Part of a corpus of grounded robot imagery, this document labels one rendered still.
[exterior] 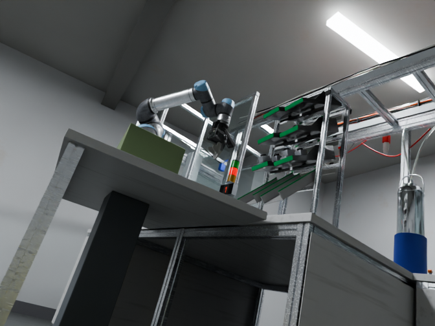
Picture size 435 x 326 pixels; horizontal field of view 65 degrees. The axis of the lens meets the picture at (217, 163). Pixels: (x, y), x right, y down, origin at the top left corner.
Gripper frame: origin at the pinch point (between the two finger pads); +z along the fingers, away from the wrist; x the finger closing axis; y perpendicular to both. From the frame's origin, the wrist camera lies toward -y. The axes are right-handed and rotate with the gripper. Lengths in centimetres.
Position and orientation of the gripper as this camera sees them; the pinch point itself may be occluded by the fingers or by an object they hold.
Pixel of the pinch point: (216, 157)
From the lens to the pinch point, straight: 180.2
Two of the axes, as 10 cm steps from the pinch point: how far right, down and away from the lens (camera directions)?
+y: -7.4, -4.4, -5.2
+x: 6.3, -1.7, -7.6
